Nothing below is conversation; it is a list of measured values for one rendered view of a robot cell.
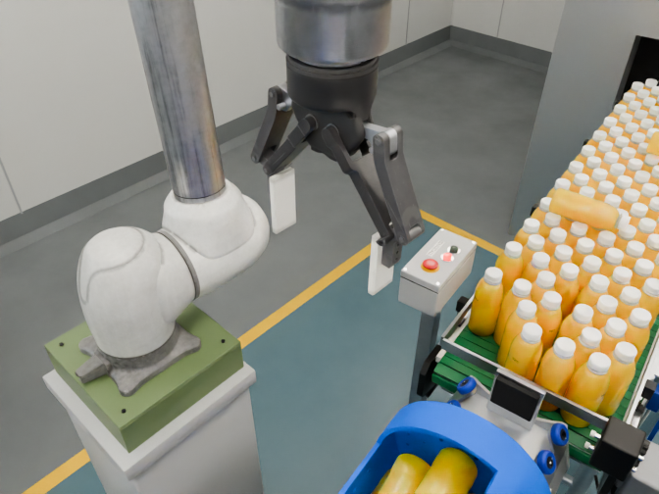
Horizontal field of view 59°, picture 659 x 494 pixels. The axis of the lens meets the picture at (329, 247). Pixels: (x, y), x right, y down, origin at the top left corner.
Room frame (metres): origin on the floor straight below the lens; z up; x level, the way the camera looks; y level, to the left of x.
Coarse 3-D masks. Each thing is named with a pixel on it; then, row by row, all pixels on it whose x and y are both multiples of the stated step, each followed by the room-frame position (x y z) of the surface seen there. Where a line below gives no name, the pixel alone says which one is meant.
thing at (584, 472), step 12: (468, 312) 1.07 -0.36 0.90; (456, 336) 0.98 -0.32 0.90; (432, 360) 0.91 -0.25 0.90; (420, 372) 0.89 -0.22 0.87; (432, 372) 0.92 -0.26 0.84; (420, 384) 0.89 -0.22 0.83; (432, 384) 0.93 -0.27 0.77; (636, 384) 0.84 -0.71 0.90; (624, 420) 0.74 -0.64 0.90; (636, 420) 0.74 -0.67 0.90; (588, 468) 0.90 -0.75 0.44; (564, 480) 0.93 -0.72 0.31; (576, 480) 0.91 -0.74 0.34; (588, 480) 0.89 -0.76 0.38; (600, 480) 0.69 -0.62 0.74; (612, 480) 0.62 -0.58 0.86; (576, 492) 0.90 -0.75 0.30; (600, 492) 0.63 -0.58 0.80
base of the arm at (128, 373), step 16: (176, 336) 0.78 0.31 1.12; (192, 336) 0.80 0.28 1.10; (96, 352) 0.74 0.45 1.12; (160, 352) 0.74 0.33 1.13; (176, 352) 0.76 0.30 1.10; (192, 352) 0.77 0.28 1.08; (80, 368) 0.71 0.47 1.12; (96, 368) 0.71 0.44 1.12; (112, 368) 0.72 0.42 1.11; (128, 368) 0.71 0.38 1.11; (144, 368) 0.71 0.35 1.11; (160, 368) 0.72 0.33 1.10; (128, 384) 0.68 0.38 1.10
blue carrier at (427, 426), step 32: (416, 416) 0.54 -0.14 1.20; (448, 416) 0.52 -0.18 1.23; (384, 448) 0.56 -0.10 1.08; (416, 448) 0.57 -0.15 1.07; (480, 448) 0.47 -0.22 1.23; (512, 448) 0.47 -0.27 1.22; (352, 480) 0.48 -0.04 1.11; (480, 480) 0.50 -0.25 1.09; (512, 480) 0.43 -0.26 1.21; (544, 480) 0.45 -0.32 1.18
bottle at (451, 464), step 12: (444, 456) 0.50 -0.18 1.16; (456, 456) 0.49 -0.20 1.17; (468, 456) 0.50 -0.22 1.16; (432, 468) 0.48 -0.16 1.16; (444, 468) 0.47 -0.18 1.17; (456, 468) 0.47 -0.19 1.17; (468, 468) 0.48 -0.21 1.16; (432, 480) 0.45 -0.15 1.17; (444, 480) 0.45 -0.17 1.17; (456, 480) 0.45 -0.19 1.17; (468, 480) 0.46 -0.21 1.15; (420, 492) 0.44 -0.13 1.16; (432, 492) 0.43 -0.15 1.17; (444, 492) 0.43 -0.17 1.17; (456, 492) 0.44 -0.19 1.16
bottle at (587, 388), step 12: (576, 372) 0.76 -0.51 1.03; (588, 372) 0.74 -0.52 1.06; (600, 372) 0.74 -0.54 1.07; (576, 384) 0.74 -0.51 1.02; (588, 384) 0.73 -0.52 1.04; (600, 384) 0.72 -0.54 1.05; (576, 396) 0.73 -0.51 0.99; (588, 396) 0.72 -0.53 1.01; (600, 396) 0.72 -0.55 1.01; (588, 408) 0.72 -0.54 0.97; (576, 420) 0.72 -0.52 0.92
